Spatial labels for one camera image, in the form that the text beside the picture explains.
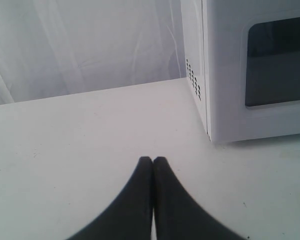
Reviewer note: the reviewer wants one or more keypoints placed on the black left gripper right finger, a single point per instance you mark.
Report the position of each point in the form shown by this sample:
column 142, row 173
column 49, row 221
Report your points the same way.
column 177, row 215

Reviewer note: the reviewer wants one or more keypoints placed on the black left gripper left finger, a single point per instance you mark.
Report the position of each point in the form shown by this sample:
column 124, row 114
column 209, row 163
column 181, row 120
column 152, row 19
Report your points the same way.
column 130, row 215

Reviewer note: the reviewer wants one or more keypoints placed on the white microwave door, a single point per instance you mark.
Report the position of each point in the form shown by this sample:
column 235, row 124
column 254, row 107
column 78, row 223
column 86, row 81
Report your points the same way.
column 252, row 67

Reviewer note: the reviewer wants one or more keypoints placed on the white microwave oven body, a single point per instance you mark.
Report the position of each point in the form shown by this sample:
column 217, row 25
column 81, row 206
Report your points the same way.
column 193, row 38

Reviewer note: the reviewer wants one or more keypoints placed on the white backdrop curtain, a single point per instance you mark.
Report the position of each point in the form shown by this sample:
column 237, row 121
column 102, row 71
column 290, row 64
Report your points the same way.
column 51, row 48

